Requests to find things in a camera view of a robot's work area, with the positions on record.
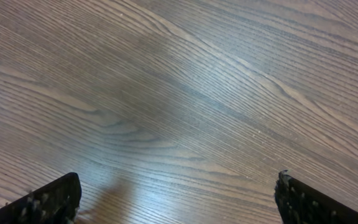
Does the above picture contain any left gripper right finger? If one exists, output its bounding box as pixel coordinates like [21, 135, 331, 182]
[274, 170, 358, 224]

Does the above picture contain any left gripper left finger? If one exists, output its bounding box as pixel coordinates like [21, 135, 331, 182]
[0, 172, 82, 224]

